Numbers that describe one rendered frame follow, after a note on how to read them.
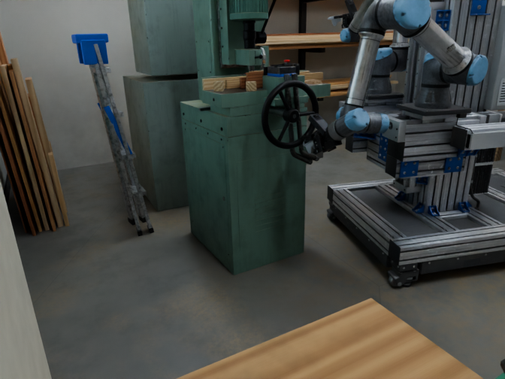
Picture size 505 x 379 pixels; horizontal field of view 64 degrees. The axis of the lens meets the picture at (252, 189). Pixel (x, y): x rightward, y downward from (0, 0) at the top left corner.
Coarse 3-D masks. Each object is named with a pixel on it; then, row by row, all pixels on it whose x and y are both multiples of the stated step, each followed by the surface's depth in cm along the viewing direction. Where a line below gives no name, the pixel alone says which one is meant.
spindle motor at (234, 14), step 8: (232, 0) 179; (240, 0) 176; (248, 0) 175; (256, 0) 176; (264, 0) 179; (232, 8) 180; (240, 8) 177; (248, 8) 177; (256, 8) 177; (264, 8) 180; (232, 16) 181; (240, 16) 178; (248, 16) 177; (256, 16) 178; (264, 16) 180
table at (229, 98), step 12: (312, 84) 198; (324, 84) 198; (204, 96) 187; (216, 96) 176; (228, 96) 174; (240, 96) 177; (252, 96) 180; (264, 96) 183; (300, 96) 181; (324, 96) 200
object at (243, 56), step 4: (236, 52) 195; (240, 52) 191; (244, 52) 188; (248, 52) 185; (252, 52) 186; (256, 52) 187; (260, 52) 188; (236, 56) 196; (240, 56) 192; (244, 56) 189; (248, 56) 186; (252, 56) 187; (236, 60) 197; (240, 60) 193; (244, 60) 190; (248, 60) 187; (252, 60) 187; (256, 60) 188; (260, 60) 189; (236, 64) 198; (240, 64) 194; (244, 64) 190; (248, 64) 187; (252, 64) 188; (256, 64) 189; (260, 64) 190
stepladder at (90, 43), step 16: (80, 48) 219; (96, 48) 208; (96, 64) 211; (96, 80) 227; (112, 96) 218; (112, 112) 226; (112, 128) 224; (112, 144) 242; (128, 144) 231; (128, 160) 236; (128, 176) 255; (128, 192) 238; (144, 192) 245; (128, 208) 259; (144, 208) 245
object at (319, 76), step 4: (316, 72) 214; (320, 72) 214; (308, 76) 210; (312, 76) 211; (316, 76) 213; (320, 76) 214; (228, 80) 189; (232, 80) 190; (236, 80) 191; (228, 84) 189; (232, 84) 190; (236, 84) 191; (228, 88) 190; (232, 88) 191
